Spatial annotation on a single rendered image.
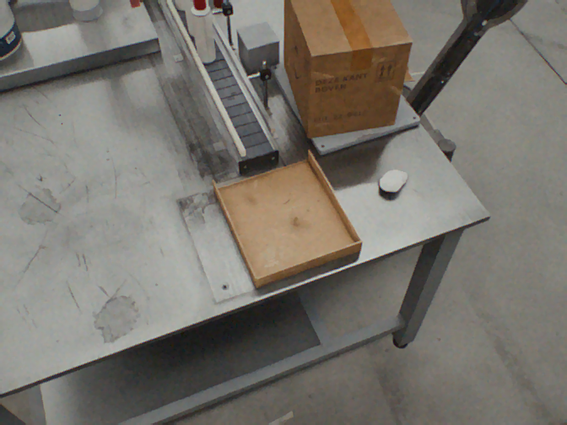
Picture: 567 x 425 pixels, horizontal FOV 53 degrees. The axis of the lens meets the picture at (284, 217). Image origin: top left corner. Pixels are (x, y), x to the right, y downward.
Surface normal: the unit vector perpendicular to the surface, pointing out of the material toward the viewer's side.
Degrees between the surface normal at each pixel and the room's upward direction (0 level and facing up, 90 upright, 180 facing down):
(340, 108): 90
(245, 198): 0
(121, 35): 0
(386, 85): 90
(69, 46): 0
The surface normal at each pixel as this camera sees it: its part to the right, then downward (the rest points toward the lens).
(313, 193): 0.00, -0.58
